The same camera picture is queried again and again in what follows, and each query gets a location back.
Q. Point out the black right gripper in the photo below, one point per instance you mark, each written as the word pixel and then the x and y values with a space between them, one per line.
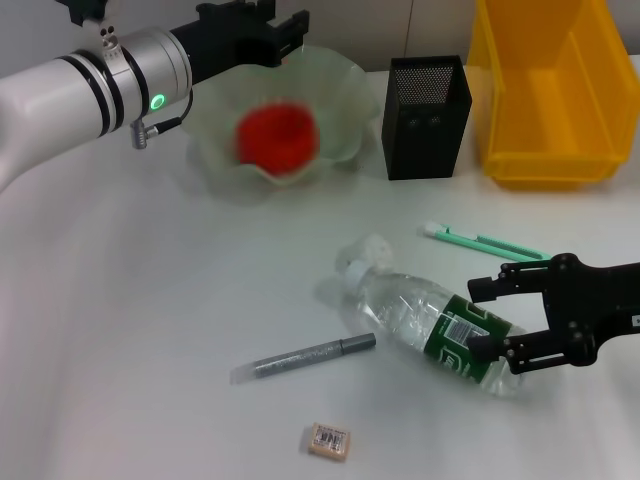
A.
pixel 595 300

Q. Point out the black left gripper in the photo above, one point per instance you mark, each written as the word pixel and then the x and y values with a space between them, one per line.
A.
pixel 225 40

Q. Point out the clear water bottle green label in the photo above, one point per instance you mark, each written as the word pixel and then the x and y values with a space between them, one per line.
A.
pixel 405 310

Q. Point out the white paper ball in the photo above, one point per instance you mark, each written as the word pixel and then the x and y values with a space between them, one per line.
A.
pixel 372 249

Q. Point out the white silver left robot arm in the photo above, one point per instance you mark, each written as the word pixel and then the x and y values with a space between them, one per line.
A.
pixel 60 105

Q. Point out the mint green utility knife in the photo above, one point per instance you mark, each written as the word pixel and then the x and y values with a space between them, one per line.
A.
pixel 465 239

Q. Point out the green glass fruit bowl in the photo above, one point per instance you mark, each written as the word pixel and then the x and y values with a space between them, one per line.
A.
pixel 340 110

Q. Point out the black mesh pen holder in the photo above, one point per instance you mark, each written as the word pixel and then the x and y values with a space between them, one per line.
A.
pixel 422 145

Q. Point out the silver glitter marker pen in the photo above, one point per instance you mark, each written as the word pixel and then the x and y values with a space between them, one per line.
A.
pixel 300 356

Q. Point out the beige eraser with barcode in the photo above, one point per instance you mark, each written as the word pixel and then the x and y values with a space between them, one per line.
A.
pixel 328 439

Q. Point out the yellow plastic bin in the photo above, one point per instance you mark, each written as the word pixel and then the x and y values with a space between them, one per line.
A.
pixel 545 120

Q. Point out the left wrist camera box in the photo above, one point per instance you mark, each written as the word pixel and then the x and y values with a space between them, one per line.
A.
pixel 82 10

